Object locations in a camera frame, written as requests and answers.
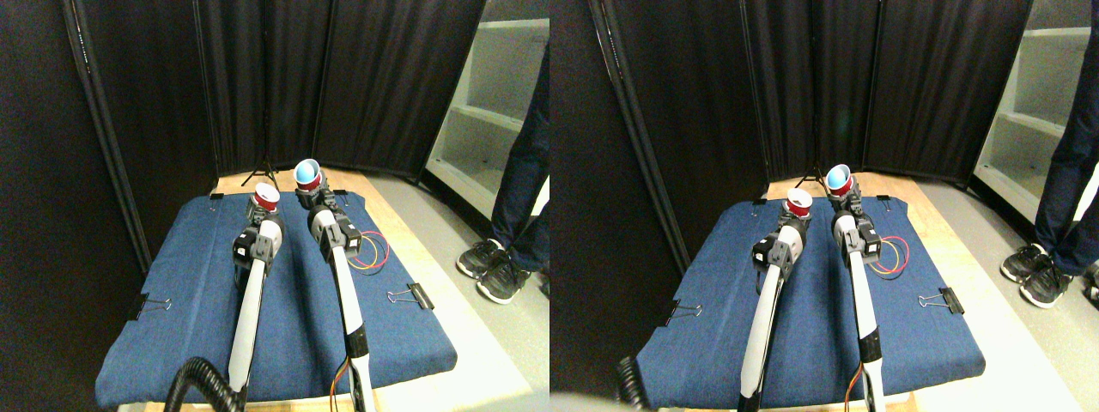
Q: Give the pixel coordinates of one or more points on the red cup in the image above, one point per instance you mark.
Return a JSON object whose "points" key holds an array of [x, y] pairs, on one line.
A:
{"points": [[307, 174], [838, 179], [799, 204], [267, 199]]}

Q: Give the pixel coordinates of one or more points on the black tripod stand foot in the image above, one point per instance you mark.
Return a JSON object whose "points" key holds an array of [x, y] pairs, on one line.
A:
{"points": [[814, 172], [265, 169]]}

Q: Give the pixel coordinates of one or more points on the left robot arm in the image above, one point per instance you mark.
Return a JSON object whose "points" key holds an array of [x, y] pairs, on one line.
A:
{"points": [[763, 335], [247, 326]]}

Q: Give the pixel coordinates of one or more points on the grey curtain stand pole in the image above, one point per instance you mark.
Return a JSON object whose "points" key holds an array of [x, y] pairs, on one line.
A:
{"points": [[103, 129], [641, 137]]}

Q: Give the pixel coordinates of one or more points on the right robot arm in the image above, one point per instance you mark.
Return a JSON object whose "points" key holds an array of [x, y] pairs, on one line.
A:
{"points": [[346, 292], [865, 300]]}

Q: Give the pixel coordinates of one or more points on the person's legs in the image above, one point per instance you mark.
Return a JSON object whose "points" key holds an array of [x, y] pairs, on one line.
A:
{"points": [[1073, 172], [519, 172]]}

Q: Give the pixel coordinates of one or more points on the dark blue cloth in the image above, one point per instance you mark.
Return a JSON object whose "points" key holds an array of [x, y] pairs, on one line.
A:
{"points": [[292, 360], [824, 360]]}

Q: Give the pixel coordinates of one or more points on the white shelf unit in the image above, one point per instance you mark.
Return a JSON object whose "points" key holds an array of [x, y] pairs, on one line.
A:
{"points": [[1030, 120], [481, 112]]}

